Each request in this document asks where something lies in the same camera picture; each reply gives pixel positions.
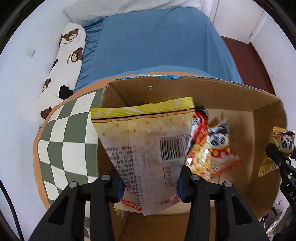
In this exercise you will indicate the large red noodle packet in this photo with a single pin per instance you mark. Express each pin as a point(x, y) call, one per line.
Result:
point(198, 125)

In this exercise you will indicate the white textured pillow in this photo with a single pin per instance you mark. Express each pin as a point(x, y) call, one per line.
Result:
point(115, 9)

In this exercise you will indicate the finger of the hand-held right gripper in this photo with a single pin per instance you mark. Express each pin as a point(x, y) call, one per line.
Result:
point(276, 155)

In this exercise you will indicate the round green checkered table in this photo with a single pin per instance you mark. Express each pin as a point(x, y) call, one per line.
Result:
point(69, 129)

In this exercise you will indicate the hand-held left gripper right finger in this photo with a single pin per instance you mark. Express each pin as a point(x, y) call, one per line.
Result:
point(180, 188)

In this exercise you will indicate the white bear-print pillow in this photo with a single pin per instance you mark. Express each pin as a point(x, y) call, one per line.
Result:
point(67, 69)

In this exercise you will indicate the bed with blue sheet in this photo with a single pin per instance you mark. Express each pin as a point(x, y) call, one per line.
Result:
point(157, 41)

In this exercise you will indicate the white door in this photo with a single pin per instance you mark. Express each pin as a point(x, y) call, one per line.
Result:
point(231, 18)

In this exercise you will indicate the brown cardboard box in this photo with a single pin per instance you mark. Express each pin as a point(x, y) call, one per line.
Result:
point(161, 92)

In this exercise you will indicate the yellow panda snack packet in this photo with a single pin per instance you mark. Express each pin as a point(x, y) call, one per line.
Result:
point(281, 139)

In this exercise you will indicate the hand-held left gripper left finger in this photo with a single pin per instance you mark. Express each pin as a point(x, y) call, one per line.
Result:
point(120, 193)

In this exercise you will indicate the translucent yellow-edged snack packet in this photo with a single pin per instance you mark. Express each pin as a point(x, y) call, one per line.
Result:
point(143, 143)

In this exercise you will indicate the clear wall hook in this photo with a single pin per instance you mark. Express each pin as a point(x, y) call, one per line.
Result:
point(30, 52)

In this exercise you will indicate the red polka-dot panda snack packet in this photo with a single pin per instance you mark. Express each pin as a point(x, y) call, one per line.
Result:
point(217, 150)

